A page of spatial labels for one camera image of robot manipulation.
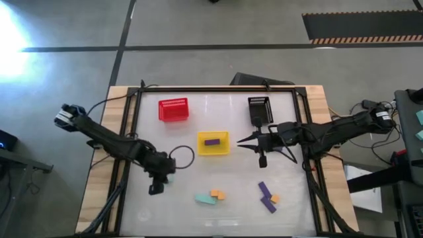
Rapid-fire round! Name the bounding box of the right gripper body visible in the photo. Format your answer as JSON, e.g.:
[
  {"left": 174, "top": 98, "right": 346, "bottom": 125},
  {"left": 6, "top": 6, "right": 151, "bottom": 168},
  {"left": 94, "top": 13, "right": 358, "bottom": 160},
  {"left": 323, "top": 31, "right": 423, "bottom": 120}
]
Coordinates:
[{"left": 252, "top": 116, "right": 282, "bottom": 169}]

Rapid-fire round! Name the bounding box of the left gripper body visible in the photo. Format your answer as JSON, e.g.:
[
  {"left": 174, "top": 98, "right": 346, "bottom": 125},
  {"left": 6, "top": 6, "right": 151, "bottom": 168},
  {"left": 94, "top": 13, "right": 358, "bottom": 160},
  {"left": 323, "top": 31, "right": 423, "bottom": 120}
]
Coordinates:
[{"left": 142, "top": 150, "right": 178, "bottom": 196}]

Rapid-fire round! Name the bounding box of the long teal block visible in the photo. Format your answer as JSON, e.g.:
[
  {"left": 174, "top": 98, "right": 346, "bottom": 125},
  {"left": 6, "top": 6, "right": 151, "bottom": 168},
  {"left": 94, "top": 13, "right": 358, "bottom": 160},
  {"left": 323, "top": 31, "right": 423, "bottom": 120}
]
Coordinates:
[{"left": 194, "top": 193, "right": 217, "bottom": 206}]

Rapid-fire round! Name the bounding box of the black plastic basket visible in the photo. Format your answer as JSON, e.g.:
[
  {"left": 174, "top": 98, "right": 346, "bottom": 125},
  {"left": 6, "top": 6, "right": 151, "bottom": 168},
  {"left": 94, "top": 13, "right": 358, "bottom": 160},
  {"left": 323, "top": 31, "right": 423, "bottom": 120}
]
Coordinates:
[{"left": 247, "top": 96, "right": 275, "bottom": 126}]

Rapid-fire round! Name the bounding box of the yellow plastic basket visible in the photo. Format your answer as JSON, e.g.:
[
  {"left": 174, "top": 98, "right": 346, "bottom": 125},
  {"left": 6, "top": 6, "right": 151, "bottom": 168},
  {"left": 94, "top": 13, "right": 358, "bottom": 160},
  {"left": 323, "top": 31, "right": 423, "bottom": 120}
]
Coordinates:
[{"left": 196, "top": 130, "right": 231, "bottom": 157}]

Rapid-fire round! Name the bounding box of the red plastic basket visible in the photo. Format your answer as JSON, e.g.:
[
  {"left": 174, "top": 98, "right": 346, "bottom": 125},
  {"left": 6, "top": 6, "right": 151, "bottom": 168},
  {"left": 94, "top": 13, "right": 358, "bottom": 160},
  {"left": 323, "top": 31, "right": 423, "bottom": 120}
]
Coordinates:
[{"left": 157, "top": 97, "right": 190, "bottom": 123}]

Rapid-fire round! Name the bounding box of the black monitor back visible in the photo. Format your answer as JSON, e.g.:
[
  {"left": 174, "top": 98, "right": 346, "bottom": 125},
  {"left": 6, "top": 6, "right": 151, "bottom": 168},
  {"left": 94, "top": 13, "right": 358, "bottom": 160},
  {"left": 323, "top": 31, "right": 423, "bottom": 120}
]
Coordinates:
[{"left": 229, "top": 71, "right": 295, "bottom": 87}]

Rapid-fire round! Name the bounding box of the white paper sheet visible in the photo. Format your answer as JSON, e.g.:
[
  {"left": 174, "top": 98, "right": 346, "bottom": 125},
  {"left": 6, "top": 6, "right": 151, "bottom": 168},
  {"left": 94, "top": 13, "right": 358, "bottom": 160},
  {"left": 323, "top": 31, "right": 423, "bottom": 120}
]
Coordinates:
[{"left": 343, "top": 164, "right": 384, "bottom": 214}]

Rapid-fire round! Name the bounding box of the black angled bar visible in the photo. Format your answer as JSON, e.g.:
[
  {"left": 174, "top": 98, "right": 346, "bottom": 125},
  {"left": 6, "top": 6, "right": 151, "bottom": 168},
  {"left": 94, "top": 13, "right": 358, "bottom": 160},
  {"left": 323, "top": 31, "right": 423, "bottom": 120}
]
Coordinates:
[{"left": 346, "top": 164, "right": 412, "bottom": 194}]

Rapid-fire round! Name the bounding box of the gray cart top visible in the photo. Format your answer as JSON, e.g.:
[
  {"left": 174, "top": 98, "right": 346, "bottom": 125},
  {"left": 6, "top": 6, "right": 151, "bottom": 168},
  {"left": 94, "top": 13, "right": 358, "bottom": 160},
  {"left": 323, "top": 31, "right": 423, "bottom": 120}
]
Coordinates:
[{"left": 394, "top": 88, "right": 423, "bottom": 188}]

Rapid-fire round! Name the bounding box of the dark gray cabinet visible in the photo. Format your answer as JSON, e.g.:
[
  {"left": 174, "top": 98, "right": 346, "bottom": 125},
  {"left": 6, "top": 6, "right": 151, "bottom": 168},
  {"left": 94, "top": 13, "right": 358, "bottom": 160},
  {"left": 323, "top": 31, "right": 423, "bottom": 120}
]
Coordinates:
[{"left": 395, "top": 180, "right": 423, "bottom": 238}]

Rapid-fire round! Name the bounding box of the black hazard-striped floor mat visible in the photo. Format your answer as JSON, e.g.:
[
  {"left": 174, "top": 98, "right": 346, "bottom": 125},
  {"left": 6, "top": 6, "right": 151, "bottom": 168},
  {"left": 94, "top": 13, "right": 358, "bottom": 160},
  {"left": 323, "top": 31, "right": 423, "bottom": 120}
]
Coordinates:
[{"left": 301, "top": 9, "right": 423, "bottom": 45}]

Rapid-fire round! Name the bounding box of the black device blue light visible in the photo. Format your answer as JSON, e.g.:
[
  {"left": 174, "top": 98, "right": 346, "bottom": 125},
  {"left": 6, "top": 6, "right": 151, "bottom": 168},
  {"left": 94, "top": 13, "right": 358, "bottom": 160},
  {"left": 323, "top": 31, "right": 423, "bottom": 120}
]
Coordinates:
[{"left": 0, "top": 129, "right": 19, "bottom": 152}]

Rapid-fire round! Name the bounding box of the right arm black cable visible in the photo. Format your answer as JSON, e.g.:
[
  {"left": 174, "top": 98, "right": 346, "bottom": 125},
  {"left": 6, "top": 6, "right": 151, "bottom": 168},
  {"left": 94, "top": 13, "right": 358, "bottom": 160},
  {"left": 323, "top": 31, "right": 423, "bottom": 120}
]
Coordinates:
[{"left": 267, "top": 124, "right": 299, "bottom": 165}]

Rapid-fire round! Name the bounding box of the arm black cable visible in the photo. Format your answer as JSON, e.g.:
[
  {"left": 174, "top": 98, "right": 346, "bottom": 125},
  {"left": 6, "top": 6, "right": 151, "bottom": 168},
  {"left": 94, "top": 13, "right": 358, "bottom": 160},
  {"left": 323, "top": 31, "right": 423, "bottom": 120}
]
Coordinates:
[
  {"left": 267, "top": 124, "right": 299, "bottom": 165},
  {"left": 168, "top": 144, "right": 196, "bottom": 171}
]

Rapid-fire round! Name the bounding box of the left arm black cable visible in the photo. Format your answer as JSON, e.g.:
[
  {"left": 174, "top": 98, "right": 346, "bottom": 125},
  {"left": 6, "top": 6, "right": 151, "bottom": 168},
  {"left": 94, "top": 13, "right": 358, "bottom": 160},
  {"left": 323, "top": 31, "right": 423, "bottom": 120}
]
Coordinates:
[{"left": 168, "top": 144, "right": 196, "bottom": 171}]

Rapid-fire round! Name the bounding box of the black aluminium table frame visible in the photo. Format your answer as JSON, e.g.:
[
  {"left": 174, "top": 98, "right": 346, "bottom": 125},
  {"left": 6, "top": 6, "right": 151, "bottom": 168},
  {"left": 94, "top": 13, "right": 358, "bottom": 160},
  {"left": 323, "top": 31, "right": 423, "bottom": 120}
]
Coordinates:
[{"left": 100, "top": 84, "right": 328, "bottom": 237}]

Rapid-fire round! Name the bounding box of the black diagonal frame strut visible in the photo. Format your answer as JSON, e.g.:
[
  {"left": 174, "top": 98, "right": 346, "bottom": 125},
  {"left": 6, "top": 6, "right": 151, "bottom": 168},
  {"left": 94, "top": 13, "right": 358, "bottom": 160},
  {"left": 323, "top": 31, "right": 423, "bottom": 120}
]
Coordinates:
[
  {"left": 79, "top": 178, "right": 128, "bottom": 236},
  {"left": 305, "top": 178, "right": 360, "bottom": 236}
]

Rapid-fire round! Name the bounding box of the yellow cable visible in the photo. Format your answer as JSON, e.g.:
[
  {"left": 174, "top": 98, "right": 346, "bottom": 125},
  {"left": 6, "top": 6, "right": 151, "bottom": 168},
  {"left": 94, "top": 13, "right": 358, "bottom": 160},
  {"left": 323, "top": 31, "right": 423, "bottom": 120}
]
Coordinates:
[{"left": 328, "top": 105, "right": 344, "bottom": 120}]

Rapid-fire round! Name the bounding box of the black cable along frame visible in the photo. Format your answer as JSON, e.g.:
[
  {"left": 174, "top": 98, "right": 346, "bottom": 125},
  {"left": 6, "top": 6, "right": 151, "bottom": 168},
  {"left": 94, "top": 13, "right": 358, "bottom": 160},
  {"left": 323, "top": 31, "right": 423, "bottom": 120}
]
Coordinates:
[{"left": 86, "top": 79, "right": 160, "bottom": 116}]

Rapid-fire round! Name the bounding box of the gray metal desk frame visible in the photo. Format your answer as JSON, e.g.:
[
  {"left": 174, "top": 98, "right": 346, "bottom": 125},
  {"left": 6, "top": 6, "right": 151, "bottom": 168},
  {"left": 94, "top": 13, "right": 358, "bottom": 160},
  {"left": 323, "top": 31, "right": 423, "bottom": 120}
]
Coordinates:
[{"left": 0, "top": 147, "right": 54, "bottom": 238}]

